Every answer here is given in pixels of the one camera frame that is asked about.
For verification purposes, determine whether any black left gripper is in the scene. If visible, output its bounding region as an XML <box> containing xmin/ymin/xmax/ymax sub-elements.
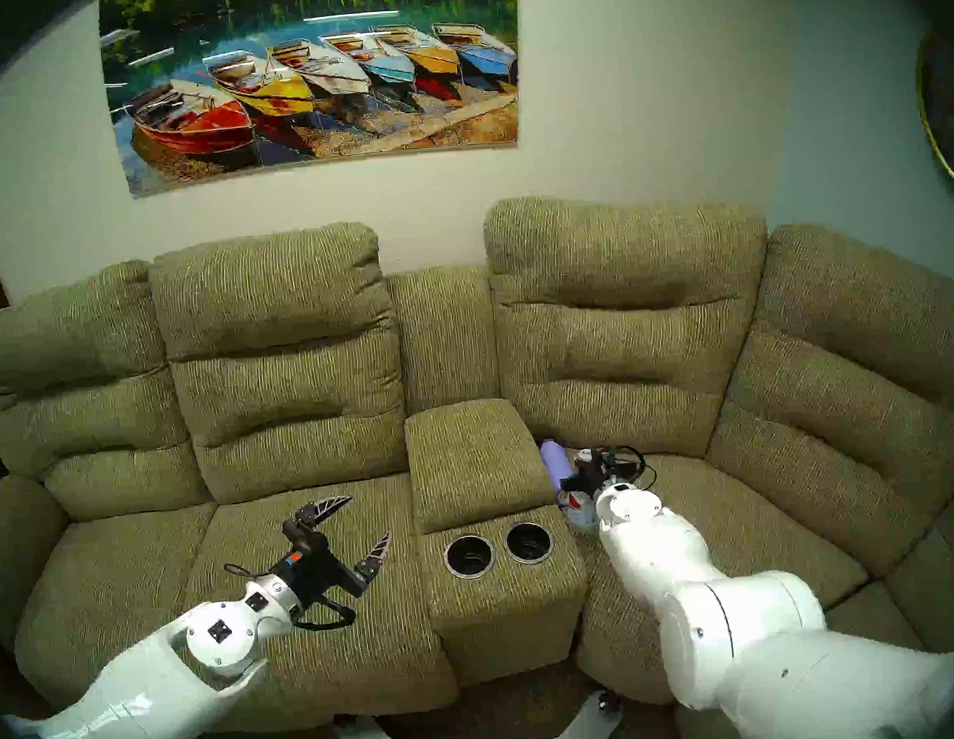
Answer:
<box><xmin>267</xmin><ymin>493</ymin><xmax>397</xmax><ymax>614</ymax></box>

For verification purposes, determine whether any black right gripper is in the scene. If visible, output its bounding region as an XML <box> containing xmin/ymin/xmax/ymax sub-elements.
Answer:
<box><xmin>572</xmin><ymin>445</ymin><xmax>629</xmax><ymax>498</ymax></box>

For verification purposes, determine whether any purple metal bottle black cap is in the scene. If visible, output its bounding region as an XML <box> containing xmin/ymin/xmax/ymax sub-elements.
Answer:
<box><xmin>539</xmin><ymin>437</ymin><xmax>581</xmax><ymax>496</ymax></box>

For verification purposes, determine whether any clear plastic water bottle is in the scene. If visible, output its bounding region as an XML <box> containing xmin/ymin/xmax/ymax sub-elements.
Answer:
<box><xmin>557</xmin><ymin>486</ymin><xmax>602</xmax><ymax>535</ymax></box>

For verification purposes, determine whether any olive console armrest lid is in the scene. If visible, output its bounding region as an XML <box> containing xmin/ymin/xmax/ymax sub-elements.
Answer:
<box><xmin>403</xmin><ymin>394</ymin><xmax>560</xmax><ymax>536</ymax></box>

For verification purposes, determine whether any olive green fabric sofa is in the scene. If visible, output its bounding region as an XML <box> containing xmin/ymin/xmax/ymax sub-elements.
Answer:
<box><xmin>0</xmin><ymin>167</ymin><xmax>954</xmax><ymax>739</ymax></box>

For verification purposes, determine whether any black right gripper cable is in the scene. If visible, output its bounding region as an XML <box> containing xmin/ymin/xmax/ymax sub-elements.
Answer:
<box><xmin>604</xmin><ymin>442</ymin><xmax>659</xmax><ymax>494</ymax></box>

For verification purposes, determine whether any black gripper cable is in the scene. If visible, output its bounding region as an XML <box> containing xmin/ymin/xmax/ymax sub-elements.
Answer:
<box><xmin>224</xmin><ymin>554</ymin><xmax>357</xmax><ymax>638</ymax></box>
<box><xmin>604</xmin><ymin>442</ymin><xmax>659</xmax><ymax>494</ymax></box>

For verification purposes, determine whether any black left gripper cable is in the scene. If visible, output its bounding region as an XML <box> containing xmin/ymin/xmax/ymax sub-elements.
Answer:
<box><xmin>224</xmin><ymin>554</ymin><xmax>357</xmax><ymax>638</ymax></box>

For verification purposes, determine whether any colourful boats wall picture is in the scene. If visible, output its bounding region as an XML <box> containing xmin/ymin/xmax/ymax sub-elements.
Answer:
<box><xmin>97</xmin><ymin>0</ymin><xmax>530</xmax><ymax>200</ymax></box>

